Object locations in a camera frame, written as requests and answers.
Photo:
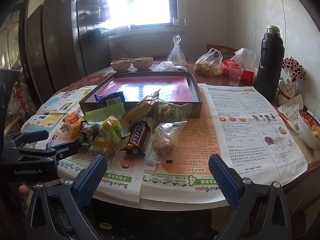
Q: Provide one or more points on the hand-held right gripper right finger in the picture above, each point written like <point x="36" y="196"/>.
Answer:
<point x="222" y="180"/>

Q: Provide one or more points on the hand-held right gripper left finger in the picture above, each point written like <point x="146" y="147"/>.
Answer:
<point x="92" y="180"/>

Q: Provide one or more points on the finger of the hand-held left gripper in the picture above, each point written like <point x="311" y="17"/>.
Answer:
<point x="35" y="135"/>
<point x="67" y="148"/>

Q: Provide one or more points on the green peas packet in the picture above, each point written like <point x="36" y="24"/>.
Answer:
<point x="83" y="140"/>

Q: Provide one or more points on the orange rice cracker packet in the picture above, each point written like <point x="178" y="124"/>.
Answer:
<point x="72" y="125"/>

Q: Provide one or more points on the yellow pieces snack packet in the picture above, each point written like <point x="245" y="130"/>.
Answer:
<point x="110" y="127"/>

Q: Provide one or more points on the light green packet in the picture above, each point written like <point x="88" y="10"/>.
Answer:
<point x="106" y="111"/>

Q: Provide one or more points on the brown chocolate bar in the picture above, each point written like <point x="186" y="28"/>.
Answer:
<point x="136" y="138"/>

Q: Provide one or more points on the blue snack packet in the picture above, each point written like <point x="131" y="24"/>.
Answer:
<point x="110" y="99"/>

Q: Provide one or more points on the clear packet with brown cake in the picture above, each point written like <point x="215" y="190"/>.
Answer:
<point x="163" y="140"/>

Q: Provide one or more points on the grey cardboard box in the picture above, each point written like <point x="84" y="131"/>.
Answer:
<point x="196" y="108"/>

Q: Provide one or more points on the yellow wafer bar packet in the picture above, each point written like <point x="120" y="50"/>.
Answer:
<point x="140" y="107"/>

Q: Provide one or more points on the green label noodle cake packet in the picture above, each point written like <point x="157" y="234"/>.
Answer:
<point x="172" y="112"/>

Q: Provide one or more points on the plastic bag of fried snacks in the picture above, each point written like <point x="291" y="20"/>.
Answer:
<point x="208" y="65"/>

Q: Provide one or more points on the person's left hand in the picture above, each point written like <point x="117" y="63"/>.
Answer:
<point x="22" y="189"/>

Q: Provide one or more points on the newspaper with yellow border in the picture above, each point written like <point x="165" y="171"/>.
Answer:
<point x="47" y="122"/>

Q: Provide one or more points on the newspaper with green header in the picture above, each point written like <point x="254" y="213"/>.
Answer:
<point x="120" y="182"/>

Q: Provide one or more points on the red knot decoration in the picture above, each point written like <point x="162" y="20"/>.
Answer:
<point x="21" y="100"/>

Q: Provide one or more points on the small beige disc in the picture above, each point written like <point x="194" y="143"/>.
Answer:
<point x="106" y="226"/>

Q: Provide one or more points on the newspaper with cartoon children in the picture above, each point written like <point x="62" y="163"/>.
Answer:
<point x="67" y="97"/>

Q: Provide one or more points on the large white and orange newspaper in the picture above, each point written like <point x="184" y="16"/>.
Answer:
<point x="250" y="130"/>

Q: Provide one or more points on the red tipped wooden stick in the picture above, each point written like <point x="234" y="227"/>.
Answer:
<point x="285" y="120"/>

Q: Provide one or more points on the grey refrigerator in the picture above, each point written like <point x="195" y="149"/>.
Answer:
<point x="57" y="42"/>

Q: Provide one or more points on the small beige bowl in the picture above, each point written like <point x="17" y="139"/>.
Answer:
<point x="120" y="66"/>

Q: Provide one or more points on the white bowl with food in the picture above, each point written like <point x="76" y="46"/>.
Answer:
<point x="308" y="133"/>

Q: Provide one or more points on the crumpled white tissue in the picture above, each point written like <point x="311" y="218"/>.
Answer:
<point x="291" y="105"/>

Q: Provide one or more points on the clear plastic cup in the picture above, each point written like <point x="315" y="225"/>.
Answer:
<point x="235" y="77"/>

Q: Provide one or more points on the wooden chopstick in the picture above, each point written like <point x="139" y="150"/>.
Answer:
<point x="131" y="59"/>
<point x="122" y="61"/>

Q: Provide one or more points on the red tissue pack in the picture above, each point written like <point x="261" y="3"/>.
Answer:
<point x="246" y="73"/>

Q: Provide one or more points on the large beige bowl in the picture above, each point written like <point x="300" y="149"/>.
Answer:
<point x="142" y="64"/>

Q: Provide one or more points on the crumpled flat clear plastic bag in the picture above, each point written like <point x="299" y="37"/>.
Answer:
<point x="167" y="67"/>

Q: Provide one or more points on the black thermos bottle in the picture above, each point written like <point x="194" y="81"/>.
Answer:
<point x="270" y="60"/>

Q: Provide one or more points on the wooden chair with cutout back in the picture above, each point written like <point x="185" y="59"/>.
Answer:
<point x="220" y="47"/>

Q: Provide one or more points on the tall tied clear plastic bag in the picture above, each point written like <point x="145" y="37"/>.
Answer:
<point x="176" y="53"/>

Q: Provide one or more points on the window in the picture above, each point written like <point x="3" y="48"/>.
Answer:
<point x="140" y="2"/>

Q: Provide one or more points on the small grey jar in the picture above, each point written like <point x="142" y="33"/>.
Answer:
<point x="175" y="21"/>

